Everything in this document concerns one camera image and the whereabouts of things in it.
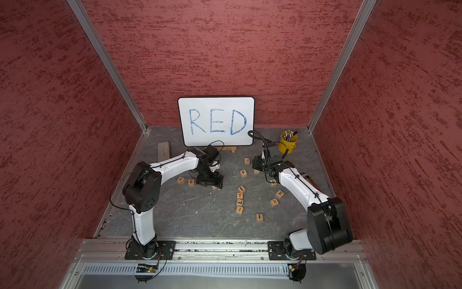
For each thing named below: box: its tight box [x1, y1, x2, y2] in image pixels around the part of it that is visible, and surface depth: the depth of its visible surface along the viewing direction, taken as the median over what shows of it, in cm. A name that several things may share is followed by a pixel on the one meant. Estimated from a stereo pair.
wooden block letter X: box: [270, 198, 280, 208], surface depth 87 cm
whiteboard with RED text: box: [178, 96, 256, 147], surface depth 99 cm
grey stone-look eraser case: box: [157, 140, 170, 162], surface depth 106 cm
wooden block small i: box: [255, 213, 264, 222], surface depth 83 cm
